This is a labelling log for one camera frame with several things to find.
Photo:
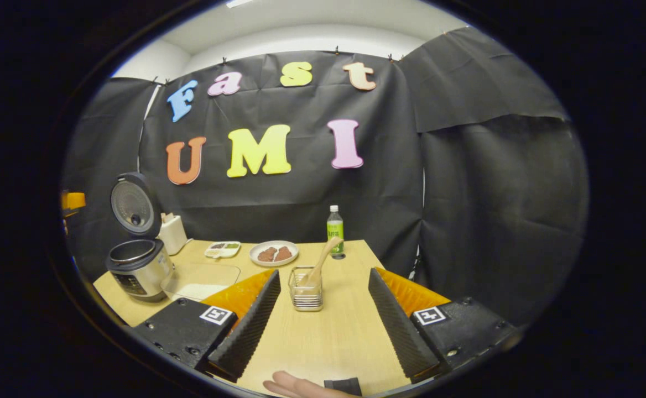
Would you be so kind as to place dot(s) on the wooden spoon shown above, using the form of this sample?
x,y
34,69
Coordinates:
x,y
323,260

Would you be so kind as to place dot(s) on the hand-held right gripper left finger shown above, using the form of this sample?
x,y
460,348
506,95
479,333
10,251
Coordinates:
x,y
248,331

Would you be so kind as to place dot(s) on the black backdrop cloth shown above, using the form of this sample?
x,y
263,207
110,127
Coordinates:
x,y
301,204

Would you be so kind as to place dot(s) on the clear plastic container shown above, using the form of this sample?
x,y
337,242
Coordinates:
x,y
212,273

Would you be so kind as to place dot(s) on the white toaster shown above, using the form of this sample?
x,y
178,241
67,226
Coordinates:
x,y
173,235

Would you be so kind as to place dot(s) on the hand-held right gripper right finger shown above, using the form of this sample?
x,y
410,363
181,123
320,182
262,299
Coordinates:
x,y
395,326

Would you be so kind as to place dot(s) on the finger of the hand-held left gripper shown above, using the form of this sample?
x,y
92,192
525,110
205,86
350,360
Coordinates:
x,y
73,200

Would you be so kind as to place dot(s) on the white round plate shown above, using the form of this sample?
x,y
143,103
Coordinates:
x,y
256,260

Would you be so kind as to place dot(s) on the brown meat slice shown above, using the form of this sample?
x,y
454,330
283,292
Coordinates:
x,y
266,255
284,253

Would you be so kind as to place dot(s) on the white divided food tray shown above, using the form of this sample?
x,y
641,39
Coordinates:
x,y
222,250

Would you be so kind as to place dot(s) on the green drink bottle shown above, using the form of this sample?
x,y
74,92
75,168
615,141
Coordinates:
x,y
335,232

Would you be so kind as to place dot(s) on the black plastic bracket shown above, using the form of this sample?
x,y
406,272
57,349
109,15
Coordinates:
x,y
343,386

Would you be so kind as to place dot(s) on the black silver rice cooker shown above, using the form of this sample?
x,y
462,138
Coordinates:
x,y
140,271

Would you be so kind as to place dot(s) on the long ceiling light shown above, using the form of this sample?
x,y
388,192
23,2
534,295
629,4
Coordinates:
x,y
239,3

